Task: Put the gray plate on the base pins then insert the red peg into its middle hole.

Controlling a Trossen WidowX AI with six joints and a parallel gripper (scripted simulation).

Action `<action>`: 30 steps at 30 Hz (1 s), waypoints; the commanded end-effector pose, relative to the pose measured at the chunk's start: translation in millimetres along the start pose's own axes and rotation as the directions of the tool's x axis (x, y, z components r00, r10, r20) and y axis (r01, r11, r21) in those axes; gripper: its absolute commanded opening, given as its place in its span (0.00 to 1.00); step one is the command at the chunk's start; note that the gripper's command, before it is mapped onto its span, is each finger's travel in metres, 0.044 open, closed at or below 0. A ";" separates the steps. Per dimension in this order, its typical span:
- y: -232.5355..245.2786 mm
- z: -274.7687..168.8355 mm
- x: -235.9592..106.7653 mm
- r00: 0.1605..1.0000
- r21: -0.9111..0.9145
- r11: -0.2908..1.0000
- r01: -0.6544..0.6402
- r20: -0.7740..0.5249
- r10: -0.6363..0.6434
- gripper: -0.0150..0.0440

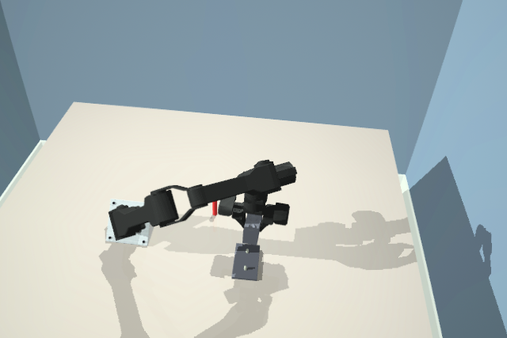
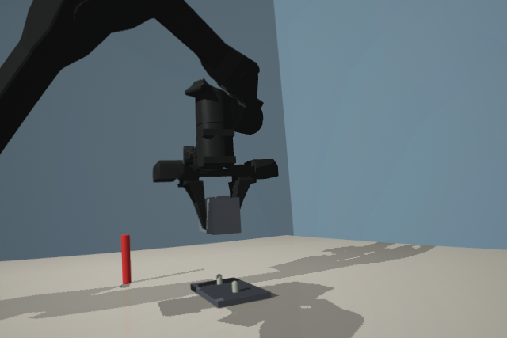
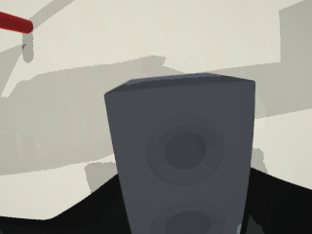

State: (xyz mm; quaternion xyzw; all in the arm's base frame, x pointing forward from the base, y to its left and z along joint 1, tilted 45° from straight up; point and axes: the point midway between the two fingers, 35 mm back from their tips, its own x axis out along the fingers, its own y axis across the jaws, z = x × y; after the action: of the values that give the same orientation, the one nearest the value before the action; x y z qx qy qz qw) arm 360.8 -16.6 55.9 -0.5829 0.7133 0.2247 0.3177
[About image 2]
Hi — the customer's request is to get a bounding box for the red peg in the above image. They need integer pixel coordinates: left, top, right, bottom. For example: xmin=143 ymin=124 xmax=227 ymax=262
xmin=121 ymin=234 xmax=132 ymax=284

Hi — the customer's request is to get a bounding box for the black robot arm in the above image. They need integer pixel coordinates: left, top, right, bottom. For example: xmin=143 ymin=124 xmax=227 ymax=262
xmin=0 ymin=0 xmax=264 ymax=154

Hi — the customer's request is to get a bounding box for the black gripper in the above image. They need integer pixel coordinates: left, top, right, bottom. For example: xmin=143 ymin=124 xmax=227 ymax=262
xmin=153 ymin=123 xmax=279 ymax=229

